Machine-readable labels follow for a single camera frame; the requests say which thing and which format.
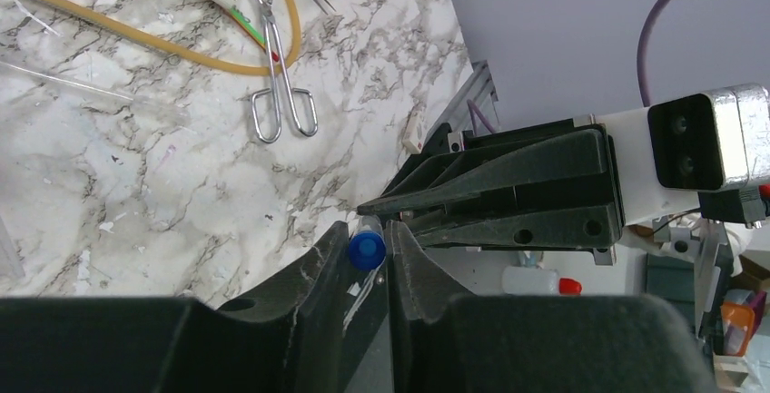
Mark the white red-capped bottle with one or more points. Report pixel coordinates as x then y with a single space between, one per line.
532 281

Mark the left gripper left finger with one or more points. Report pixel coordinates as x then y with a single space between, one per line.
285 335

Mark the blue-capped test tube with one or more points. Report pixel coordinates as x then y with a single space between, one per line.
366 252

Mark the yellow rubber tubing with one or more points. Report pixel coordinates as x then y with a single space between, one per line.
167 47

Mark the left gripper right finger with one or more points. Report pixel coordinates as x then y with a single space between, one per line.
447 339

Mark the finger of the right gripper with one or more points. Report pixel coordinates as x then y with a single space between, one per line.
580 228
460 176

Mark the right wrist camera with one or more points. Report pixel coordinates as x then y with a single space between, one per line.
707 151

